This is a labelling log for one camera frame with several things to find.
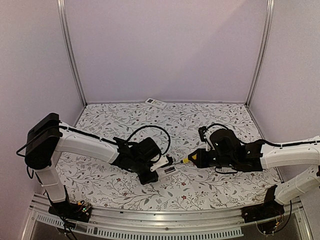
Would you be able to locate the left aluminium frame post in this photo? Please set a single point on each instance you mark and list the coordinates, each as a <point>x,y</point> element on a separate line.
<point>61,6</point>

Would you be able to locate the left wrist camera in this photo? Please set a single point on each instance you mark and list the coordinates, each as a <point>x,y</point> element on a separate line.
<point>169,160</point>

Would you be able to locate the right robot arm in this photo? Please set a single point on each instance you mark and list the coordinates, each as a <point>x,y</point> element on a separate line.
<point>224,150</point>

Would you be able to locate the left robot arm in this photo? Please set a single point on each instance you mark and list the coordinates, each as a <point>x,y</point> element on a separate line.
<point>51,135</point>

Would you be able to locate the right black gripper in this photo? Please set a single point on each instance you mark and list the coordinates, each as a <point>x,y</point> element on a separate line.
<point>200,161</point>

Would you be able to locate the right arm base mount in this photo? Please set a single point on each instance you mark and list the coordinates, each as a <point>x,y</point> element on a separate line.
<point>269,208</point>

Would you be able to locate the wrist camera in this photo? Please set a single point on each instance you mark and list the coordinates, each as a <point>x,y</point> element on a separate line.
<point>169,160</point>
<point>201,131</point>

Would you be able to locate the aluminium frame post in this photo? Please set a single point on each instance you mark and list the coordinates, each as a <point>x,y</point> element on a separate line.
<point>61,6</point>
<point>270,4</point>

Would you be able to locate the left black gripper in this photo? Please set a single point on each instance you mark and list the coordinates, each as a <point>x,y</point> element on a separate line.
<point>151,179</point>

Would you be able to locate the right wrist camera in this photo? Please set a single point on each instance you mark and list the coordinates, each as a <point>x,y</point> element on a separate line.
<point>201,131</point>

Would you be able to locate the front aluminium rail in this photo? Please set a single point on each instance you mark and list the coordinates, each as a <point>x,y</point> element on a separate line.
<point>212,224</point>

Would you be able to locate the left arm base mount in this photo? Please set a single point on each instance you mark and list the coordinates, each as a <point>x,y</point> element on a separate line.
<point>80,211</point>

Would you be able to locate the white air conditioner remote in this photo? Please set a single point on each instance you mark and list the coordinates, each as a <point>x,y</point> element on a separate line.
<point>161,174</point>

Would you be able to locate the yellow handled screwdriver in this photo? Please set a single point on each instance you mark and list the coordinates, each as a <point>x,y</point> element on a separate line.
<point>185,160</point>

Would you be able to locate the right aluminium frame post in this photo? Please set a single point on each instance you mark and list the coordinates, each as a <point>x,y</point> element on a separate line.
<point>270,4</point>

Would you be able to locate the floral patterned table mat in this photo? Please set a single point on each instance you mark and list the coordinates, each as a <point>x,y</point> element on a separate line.
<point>174,129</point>

